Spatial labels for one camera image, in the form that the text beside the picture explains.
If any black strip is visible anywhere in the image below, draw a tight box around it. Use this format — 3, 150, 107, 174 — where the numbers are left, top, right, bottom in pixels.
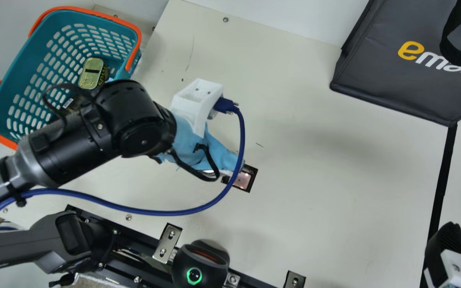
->
420, 123, 458, 288

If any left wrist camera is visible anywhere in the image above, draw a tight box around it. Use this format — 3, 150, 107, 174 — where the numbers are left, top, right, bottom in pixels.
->
170, 78, 224, 138

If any dark coffee bottle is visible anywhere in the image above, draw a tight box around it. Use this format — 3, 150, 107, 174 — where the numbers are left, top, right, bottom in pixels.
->
60, 94, 92, 117

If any dark grey bag with straps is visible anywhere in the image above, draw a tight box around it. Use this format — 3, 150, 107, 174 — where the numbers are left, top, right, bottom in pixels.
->
330, 0, 461, 127

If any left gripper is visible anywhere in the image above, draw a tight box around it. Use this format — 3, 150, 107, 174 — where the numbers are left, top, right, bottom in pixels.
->
156, 114, 244, 186

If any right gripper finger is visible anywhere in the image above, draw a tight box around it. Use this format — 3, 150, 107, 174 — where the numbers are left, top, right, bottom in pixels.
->
423, 222, 461, 288

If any black cable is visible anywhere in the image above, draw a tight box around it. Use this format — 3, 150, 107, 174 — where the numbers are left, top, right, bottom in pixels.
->
150, 143, 221, 182
42, 83, 95, 117

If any gold rectangular tin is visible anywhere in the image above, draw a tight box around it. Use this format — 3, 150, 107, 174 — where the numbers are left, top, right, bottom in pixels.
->
78, 57, 111, 89

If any blue cable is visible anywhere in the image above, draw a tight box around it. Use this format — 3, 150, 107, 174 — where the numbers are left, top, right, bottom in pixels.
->
0, 97, 246, 240

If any teal shopping basket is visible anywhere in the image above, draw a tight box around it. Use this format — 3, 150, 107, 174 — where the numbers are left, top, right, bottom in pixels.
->
0, 6, 143, 150

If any black device with green light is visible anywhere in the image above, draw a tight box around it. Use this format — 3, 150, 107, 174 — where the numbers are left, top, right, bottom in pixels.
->
171, 240, 230, 286

